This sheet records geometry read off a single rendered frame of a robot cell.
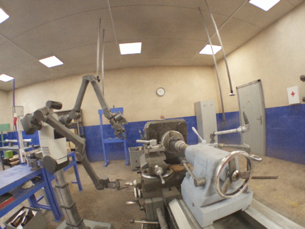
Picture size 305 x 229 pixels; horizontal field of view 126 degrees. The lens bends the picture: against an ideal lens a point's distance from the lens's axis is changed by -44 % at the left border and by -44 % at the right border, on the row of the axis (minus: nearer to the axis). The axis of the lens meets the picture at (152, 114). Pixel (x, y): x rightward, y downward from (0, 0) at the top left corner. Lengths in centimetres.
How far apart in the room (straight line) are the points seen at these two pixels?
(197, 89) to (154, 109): 194
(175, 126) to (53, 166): 142
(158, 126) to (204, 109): 353
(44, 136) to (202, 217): 117
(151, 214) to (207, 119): 440
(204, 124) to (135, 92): 271
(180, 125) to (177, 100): 359
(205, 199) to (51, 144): 108
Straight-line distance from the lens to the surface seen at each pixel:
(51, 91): 627
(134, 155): 375
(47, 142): 119
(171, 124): 175
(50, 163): 124
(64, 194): 136
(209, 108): 519
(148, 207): 105
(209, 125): 517
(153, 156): 115
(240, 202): 79
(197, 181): 68
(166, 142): 155
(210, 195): 70
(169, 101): 519
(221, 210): 72
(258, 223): 80
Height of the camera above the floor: 137
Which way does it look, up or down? 2 degrees up
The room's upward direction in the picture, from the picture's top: 6 degrees counter-clockwise
